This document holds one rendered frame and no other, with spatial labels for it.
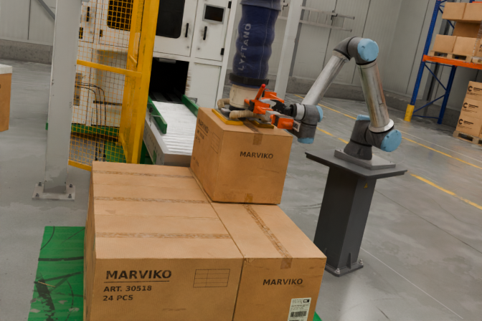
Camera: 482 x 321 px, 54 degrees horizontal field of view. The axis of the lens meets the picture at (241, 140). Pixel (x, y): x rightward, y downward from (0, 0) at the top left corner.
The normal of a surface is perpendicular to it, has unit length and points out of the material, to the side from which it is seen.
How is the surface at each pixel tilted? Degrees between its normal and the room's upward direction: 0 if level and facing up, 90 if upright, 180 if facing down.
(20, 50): 90
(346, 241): 90
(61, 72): 90
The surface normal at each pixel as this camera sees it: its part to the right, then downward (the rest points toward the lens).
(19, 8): 0.37, 0.24
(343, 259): 0.66, 0.28
